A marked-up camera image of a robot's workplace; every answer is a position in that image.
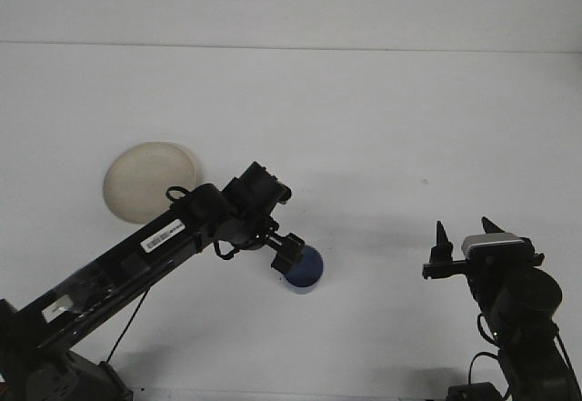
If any pale round plate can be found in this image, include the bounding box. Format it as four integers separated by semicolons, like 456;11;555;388
102;140;202;226

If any pale grey camera box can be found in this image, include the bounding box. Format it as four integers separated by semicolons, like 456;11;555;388
460;232;534;257

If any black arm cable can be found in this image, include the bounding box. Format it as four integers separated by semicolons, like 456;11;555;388
467;323;582;393
106;185;238;362

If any pale blue cup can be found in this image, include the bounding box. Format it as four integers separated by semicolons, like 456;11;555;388
282;245;326;296

